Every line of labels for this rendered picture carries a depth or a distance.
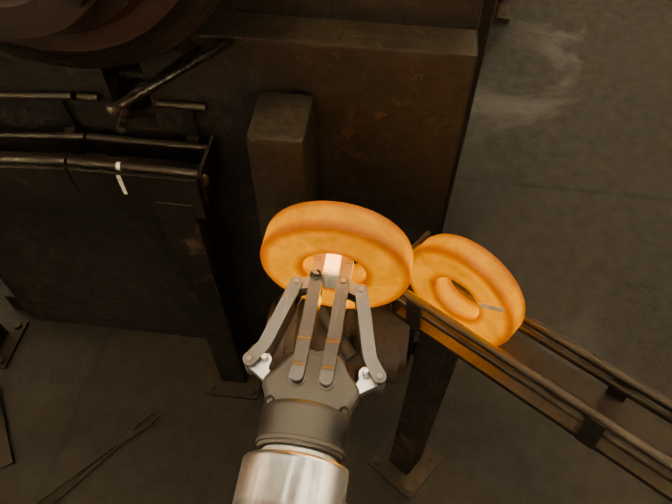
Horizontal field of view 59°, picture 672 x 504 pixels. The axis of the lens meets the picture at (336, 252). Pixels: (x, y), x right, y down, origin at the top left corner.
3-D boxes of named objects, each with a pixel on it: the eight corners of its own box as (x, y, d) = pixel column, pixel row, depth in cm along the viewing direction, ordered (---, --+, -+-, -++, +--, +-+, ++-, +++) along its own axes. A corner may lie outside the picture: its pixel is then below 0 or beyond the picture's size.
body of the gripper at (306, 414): (253, 462, 51) (275, 363, 56) (349, 477, 51) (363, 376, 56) (241, 438, 45) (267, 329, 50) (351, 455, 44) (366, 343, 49)
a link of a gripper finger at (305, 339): (307, 397, 53) (291, 395, 53) (323, 289, 59) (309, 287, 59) (305, 381, 49) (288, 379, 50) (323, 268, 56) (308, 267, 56)
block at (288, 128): (274, 199, 100) (259, 83, 81) (320, 203, 100) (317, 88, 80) (261, 249, 94) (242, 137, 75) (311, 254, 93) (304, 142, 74)
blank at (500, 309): (446, 317, 83) (432, 333, 81) (404, 227, 76) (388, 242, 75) (543, 342, 70) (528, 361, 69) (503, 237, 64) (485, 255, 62)
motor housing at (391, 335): (294, 402, 137) (274, 275, 94) (388, 414, 136) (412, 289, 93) (284, 459, 130) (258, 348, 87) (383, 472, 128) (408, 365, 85)
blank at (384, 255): (248, 195, 57) (239, 223, 55) (409, 200, 53) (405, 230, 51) (285, 280, 69) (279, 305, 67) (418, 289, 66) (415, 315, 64)
